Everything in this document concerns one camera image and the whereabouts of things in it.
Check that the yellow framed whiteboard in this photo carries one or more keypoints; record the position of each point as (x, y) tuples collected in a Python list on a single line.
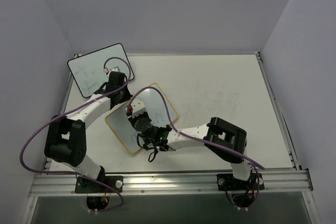
[(149, 110)]

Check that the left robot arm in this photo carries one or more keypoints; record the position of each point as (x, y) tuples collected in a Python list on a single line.
[(66, 139)]

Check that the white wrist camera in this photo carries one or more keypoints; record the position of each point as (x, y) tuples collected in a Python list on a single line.
[(136, 108), (113, 69)]

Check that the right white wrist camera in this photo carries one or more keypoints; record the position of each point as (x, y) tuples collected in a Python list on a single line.
[(136, 108)]

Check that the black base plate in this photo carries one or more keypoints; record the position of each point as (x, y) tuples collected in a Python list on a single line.
[(86, 186), (229, 183)]

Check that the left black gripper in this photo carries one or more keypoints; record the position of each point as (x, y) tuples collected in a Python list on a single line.
[(116, 77)]

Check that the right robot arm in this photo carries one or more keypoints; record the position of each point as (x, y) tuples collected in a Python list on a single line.
[(224, 139)]

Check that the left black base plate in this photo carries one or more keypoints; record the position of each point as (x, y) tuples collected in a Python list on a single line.
[(86, 186)]

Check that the black framed whiteboard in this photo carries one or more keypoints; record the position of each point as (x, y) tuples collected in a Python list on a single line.
[(87, 70)]

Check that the aluminium mounting rail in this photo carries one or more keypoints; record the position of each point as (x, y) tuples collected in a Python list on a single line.
[(174, 183)]

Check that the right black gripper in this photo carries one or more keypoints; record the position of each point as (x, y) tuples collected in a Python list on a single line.
[(134, 118)]

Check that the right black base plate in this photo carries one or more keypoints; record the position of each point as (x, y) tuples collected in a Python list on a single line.
[(229, 183)]

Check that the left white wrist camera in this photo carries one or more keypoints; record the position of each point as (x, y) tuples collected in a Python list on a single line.
[(113, 69)]

